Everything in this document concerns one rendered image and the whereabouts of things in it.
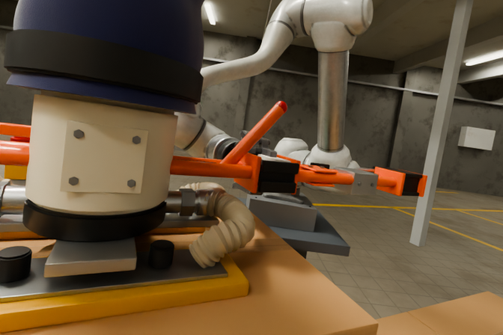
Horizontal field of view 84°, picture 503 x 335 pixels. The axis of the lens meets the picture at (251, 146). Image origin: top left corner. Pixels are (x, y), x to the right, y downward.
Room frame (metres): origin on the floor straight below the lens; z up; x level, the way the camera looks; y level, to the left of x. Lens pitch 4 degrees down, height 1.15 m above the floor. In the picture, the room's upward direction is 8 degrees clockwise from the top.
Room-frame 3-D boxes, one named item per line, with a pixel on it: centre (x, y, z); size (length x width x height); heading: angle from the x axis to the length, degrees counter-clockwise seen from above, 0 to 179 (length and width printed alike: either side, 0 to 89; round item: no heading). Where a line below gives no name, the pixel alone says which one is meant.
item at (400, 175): (0.64, -0.35, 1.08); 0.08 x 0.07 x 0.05; 116
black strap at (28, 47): (0.38, 0.19, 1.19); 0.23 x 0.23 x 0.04
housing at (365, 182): (0.58, -0.22, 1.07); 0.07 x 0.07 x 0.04; 26
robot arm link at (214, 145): (0.70, 0.06, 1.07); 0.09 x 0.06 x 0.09; 116
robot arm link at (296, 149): (1.27, -0.19, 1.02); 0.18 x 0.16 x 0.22; 57
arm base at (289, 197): (1.28, -0.15, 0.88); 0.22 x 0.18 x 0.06; 89
